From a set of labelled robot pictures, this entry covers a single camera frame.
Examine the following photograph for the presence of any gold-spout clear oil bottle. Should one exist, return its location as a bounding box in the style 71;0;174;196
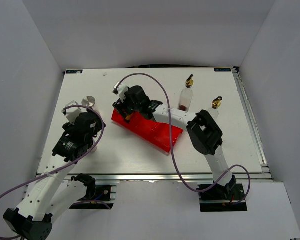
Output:
209;96;223;120

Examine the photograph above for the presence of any blue label sticker right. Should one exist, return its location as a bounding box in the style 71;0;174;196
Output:
214;67;232;73

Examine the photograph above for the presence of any orange-labelled spice bottle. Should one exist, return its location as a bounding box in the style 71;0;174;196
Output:
124;113;134;123

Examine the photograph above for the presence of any red plastic organizer bin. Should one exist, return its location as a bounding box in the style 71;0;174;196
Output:
111;109;183;153

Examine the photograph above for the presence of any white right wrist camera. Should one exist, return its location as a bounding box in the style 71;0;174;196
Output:
112;82;130;103

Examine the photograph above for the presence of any aluminium table frame rail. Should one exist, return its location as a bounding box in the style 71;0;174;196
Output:
231;66;274;182

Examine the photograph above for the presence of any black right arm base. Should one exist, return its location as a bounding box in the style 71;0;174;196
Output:
199;183;248;213

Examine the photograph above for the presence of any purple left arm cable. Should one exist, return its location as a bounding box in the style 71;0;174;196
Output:
0;104;106;238

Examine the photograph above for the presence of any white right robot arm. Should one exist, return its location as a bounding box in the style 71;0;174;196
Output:
113;82;236;200

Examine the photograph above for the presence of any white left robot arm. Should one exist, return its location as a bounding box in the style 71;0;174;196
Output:
3;111;106;240

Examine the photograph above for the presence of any gold-spout bottle with dark sauce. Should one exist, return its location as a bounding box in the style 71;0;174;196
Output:
178;74;194;112

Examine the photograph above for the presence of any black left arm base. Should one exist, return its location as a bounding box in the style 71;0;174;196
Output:
70;173;115;210

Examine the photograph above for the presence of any blue label sticker left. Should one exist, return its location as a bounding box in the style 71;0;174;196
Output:
65;69;83;75

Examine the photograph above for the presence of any silver-lidded clear jar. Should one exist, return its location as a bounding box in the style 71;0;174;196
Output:
81;95;101;116

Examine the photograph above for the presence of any blue label sticker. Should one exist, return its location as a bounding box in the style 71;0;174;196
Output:
214;67;232;73
65;69;83;75

